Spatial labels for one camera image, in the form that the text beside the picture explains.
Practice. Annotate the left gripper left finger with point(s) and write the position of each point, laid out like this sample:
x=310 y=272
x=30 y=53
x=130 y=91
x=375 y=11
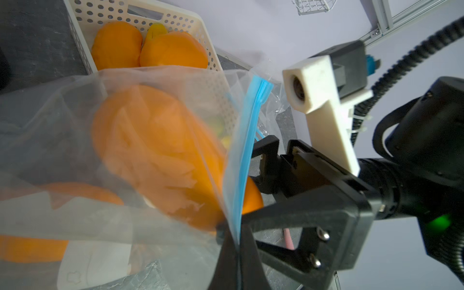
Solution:
x=226 y=275

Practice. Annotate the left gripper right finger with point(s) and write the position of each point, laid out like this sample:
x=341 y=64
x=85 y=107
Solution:
x=252 y=275

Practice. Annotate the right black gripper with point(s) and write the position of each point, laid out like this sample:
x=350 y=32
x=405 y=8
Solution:
x=333 y=207

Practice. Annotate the clear zip-top bag blue zipper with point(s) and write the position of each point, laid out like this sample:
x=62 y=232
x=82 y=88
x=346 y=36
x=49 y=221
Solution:
x=118 y=180

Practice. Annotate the large orange mango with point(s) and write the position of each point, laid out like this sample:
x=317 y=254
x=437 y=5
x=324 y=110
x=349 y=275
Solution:
x=167 y=154

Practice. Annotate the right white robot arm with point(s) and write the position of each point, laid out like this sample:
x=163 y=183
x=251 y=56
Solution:
x=419 y=170

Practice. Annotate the orange mango top of basket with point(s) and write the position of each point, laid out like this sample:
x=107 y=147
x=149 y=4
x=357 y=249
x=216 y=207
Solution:
x=163 y=48

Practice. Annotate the orange mango back left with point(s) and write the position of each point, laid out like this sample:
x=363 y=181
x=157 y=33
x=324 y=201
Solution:
x=117 y=45

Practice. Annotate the purple pink brush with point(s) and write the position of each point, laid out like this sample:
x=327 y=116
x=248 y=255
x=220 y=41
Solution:
x=288 y=239

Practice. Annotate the white plastic perforated basket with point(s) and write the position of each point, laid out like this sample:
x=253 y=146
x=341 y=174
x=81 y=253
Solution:
x=86 y=18

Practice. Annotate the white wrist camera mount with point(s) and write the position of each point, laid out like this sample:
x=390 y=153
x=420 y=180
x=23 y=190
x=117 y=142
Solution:
x=326 y=88

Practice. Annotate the white wire wall shelf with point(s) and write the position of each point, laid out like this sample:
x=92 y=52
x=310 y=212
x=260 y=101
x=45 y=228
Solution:
x=308 y=7

